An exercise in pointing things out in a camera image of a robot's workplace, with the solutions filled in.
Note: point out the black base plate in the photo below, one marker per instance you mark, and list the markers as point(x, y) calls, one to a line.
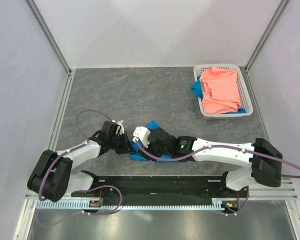
point(170, 190)

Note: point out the white slotted cable duct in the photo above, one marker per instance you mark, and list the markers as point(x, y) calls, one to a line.
point(85, 204)

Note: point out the blue cloth in basket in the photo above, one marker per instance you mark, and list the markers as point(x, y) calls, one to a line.
point(196, 89)

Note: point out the blue satin napkin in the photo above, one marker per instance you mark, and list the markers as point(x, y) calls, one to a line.
point(142, 155)

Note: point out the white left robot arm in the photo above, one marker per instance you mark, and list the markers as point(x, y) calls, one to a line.
point(53, 175)

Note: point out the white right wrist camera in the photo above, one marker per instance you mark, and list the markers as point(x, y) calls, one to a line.
point(141, 133)

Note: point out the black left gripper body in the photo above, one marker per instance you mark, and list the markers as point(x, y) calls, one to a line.
point(118, 143)

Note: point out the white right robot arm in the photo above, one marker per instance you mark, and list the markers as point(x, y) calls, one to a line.
point(258, 162)

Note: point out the aluminium frame post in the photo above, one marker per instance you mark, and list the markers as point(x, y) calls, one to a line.
point(267, 33)
point(48, 34)

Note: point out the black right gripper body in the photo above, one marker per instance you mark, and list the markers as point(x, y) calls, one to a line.
point(155, 151)

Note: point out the left aluminium frame post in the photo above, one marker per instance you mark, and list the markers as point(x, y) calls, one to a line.
point(48, 34)

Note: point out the right aluminium frame post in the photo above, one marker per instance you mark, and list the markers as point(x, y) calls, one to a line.
point(267, 33)

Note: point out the aluminium front rail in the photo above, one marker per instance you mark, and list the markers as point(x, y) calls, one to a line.
point(255, 191)

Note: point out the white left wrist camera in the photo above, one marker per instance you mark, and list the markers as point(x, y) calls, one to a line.
point(120, 128)

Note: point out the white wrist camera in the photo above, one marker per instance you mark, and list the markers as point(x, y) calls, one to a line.
point(141, 133)
point(120, 128)

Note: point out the white plastic basket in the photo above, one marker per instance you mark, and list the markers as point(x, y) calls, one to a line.
point(242, 90)

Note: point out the salmon pink cloth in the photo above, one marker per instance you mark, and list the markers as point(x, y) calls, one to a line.
point(220, 91)

